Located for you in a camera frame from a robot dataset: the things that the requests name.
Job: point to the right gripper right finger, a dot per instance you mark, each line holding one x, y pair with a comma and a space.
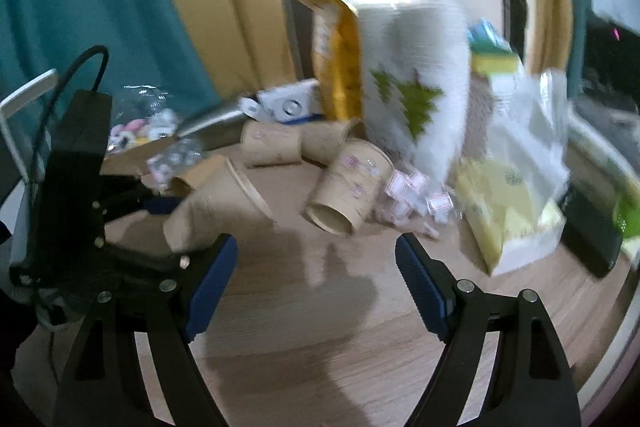
530, 383

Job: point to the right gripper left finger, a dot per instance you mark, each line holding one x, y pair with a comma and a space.
102, 382

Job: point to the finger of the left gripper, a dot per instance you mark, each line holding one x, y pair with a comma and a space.
150, 259
119, 196

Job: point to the brown paper cup printed right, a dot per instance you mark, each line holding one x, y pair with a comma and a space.
349, 188

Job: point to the bagged white cup stack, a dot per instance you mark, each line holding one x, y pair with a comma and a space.
415, 71

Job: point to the brown cardboard box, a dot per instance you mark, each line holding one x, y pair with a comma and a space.
134, 162

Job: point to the white desk lamp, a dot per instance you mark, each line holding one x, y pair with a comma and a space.
20, 138

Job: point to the stainless steel bottle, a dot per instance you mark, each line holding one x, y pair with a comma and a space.
216, 127

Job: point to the white bag with yellow cloths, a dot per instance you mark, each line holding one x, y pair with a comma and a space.
510, 195

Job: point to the teal curtain left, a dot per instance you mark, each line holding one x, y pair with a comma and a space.
147, 41

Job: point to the clear bag of wrapped candies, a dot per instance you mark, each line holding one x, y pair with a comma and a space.
411, 202

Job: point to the stack of boxes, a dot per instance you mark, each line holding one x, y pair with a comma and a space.
603, 156

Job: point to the yellow paper bag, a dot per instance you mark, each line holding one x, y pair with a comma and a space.
335, 58

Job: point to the white perforated basket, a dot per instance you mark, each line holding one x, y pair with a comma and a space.
482, 103

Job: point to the yellow green sponge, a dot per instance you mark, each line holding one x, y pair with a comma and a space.
491, 54

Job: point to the black monitor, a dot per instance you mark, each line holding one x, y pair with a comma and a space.
608, 63

